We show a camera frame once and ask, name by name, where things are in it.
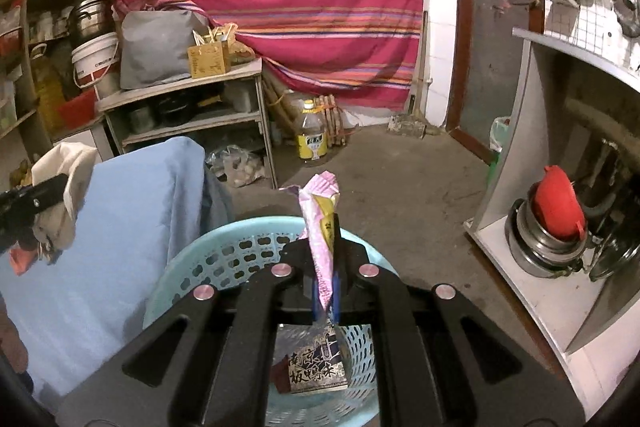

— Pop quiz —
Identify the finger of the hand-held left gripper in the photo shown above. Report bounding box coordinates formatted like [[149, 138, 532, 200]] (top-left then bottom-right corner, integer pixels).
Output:
[[0, 218, 40, 254], [0, 173, 70, 223]]

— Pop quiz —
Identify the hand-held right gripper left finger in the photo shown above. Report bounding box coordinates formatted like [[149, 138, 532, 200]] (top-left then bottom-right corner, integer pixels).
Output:
[[55, 237, 326, 427]]

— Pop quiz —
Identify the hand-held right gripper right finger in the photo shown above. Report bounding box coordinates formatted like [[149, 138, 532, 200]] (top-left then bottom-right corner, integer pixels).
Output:
[[330, 212, 586, 427]]

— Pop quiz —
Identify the red wrapper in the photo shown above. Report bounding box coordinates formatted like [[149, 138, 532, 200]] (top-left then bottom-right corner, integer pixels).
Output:
[[9, 247, 43, 277]]

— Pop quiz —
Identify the pink wrapper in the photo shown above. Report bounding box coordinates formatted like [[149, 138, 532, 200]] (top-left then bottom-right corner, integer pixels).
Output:
[[280, 172, 343, 313]]

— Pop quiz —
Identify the beige bag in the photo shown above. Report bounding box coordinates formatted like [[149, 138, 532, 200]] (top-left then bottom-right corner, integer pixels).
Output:
[[31, 142, 98, 265]]

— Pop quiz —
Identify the light blue plastic basket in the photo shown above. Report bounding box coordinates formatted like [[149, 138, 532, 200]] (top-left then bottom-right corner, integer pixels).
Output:
[[142, 216, 401, 427]]

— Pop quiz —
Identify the black and white snack packet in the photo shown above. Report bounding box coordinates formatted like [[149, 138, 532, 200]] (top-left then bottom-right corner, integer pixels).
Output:
[[287, 324, 349, 395]]

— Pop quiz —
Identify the person's left forearm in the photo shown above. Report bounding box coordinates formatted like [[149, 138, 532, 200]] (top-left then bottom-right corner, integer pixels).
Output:
[[0, 294, 30, 375]]

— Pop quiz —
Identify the dark grey cloth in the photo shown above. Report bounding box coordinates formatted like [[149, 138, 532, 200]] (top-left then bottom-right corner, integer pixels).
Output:
[[202, 164, 236, 235]]

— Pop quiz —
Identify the blue tablecloth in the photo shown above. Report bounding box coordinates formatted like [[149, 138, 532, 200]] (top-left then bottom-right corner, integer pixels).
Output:
[[0, 137, 207, 400]]

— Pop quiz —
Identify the red basin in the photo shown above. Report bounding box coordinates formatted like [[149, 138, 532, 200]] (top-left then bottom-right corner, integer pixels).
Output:
[[56, 88, 98, 130]]

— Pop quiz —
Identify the large oil jug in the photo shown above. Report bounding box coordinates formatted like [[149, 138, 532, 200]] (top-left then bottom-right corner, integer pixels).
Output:
[[31, 43, 66, 132]]

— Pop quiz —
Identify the clear bag of potatoes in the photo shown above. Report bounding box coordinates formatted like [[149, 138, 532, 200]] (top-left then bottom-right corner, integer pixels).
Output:
[[207, 146, 266, 188]]

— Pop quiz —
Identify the yellow label oil bottle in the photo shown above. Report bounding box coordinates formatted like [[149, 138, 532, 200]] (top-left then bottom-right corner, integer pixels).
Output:
[[292, 99, 331, 165]]

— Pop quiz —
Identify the small steel pot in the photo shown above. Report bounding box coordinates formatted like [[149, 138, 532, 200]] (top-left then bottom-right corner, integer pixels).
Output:
[[127, 102, 156, 132]]

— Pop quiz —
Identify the bundle of firewood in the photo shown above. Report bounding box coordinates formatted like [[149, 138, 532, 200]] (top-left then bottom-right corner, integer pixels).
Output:
[[320, 94, 358, 148]]

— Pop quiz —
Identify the grey brick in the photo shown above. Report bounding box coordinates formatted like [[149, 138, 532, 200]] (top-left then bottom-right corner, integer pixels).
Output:
[[389, 113, 428, 138]]

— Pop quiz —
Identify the white plastic bucket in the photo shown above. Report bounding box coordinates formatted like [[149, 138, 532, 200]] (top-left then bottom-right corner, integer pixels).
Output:
[[71, 32, 121, 88]]

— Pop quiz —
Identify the bundle of wooden sticks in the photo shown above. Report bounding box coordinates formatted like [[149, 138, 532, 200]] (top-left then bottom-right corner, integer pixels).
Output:
[[262, 69, 301, 138]]

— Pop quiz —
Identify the black pan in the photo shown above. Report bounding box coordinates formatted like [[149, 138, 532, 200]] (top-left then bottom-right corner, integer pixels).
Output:
[[155, 92, 201, 125]]

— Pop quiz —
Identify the large steel pot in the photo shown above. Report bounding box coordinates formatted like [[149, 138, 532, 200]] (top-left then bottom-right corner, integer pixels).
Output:
[[67, 0, 116, 50]]

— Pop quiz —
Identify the stack of steel pots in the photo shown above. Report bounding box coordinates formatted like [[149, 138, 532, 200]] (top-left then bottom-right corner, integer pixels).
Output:
[[505, 199, 588, 279]]

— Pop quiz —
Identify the small white shelf table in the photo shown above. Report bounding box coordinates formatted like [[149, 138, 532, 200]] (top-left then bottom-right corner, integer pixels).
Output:
[[95, 59, 278, 190]]

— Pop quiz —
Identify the grey bag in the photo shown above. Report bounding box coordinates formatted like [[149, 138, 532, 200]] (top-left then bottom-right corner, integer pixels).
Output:
[[119, 9, 211, 90]]

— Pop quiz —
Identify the white plastic bag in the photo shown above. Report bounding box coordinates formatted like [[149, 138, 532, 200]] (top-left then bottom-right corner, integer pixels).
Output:
[[489, 116, 512, 152]]

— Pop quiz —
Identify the white kitchen counter cabinet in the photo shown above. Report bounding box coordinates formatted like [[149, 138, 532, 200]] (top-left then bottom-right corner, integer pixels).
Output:
[[465, 27, 640, 418]]

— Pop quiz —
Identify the red plastic lid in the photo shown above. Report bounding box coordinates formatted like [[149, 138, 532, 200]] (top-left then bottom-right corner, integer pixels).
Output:
[[530, 165, 586, 242]]

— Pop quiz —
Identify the yellow utensil holder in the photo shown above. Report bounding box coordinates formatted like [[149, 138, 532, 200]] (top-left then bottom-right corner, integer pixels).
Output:
[[187, 24, 232, 80]]

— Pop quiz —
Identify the red striped hanging cloth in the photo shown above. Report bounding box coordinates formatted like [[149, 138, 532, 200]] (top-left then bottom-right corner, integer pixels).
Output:
[[100, 0, 426, 110]]

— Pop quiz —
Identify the brown framed door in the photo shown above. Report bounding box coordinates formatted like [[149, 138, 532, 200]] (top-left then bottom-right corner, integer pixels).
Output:
[[447, 0, 546, 162]]

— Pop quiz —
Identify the wooden tool handle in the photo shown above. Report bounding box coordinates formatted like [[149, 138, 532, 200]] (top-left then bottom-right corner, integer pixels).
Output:
[[409, 11, 432, 118]]

